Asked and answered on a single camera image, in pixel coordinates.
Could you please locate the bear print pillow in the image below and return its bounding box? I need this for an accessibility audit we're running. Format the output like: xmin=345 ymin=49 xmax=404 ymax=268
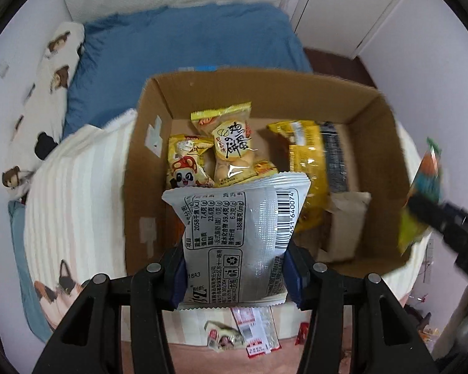
xmin=2 ymin=21 xmax=86 ymax=200

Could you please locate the cardboard box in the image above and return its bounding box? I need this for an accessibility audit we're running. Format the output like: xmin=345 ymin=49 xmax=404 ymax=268
xmin=124 ymin=68 xmax=414 ymax=278

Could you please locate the yellow panda snack packet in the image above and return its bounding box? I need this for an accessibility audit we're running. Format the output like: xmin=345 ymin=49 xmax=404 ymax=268
xmin=166 ymin=134 xmax=216 ymax=189

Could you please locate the blue bedsheet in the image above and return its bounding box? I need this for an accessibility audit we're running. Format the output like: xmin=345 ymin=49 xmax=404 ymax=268
xmin=61 ymin=2 xmax=313 ymax=140

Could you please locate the yellow egg cake packet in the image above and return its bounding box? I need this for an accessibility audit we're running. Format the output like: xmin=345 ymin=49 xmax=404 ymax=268
xmin=190 ymin=101 xmax=279 ymax=188

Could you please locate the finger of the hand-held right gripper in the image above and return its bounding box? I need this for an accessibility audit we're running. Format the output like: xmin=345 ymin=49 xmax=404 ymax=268
xmin=407 ymin=196 xmax=466 ymax=242

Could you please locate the light blue blanket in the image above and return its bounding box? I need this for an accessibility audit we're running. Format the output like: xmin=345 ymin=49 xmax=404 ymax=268
xmin=8 ymin=200 xmax=54 ymax=344

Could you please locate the white door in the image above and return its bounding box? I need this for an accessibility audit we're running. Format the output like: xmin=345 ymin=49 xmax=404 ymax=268
xmin=292 ymin=0 xmax=416 ymax=58

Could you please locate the red and white snack packet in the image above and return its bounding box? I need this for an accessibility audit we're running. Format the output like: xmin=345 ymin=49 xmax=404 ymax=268
xmin=231 ymin=306 xmax=282 ymax=359

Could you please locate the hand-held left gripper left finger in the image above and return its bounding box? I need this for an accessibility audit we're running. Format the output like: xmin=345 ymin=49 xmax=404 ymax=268
xmin=31 ymin=242 xmax=188 ymax=374

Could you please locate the small red snack packet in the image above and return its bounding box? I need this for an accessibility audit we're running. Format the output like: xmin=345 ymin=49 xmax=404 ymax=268
xmin=295 ymin=323 xmax=310 ymax=347

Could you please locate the silver snack packet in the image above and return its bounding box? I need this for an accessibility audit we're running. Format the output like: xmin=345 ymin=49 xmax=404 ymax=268
xmin=162 ymin=175 xmax=312 ymax=311

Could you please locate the cat print striped blanket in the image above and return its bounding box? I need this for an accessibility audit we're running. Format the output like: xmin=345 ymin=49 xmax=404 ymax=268
xmin=23 ymin=108 xmax=433 ymax=374

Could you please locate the yellow and black snack packet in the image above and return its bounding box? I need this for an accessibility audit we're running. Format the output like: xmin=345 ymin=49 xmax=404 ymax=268
xmin=267 ymin=120 xmax=350 ymax=234

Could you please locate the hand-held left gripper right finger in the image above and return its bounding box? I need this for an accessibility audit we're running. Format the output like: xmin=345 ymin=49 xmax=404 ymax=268
xmin=285 ymin=239 xmax=439 ymax=374

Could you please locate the small green white snack packet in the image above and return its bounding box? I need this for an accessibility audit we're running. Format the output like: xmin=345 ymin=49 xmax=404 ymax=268
xmin=205 ymin=320 xmax=246 ymax=352

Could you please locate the colourful candy bag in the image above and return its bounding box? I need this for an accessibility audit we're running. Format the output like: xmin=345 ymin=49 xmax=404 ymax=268
xmin=398 ymin=137 xmax=444 ymax=257

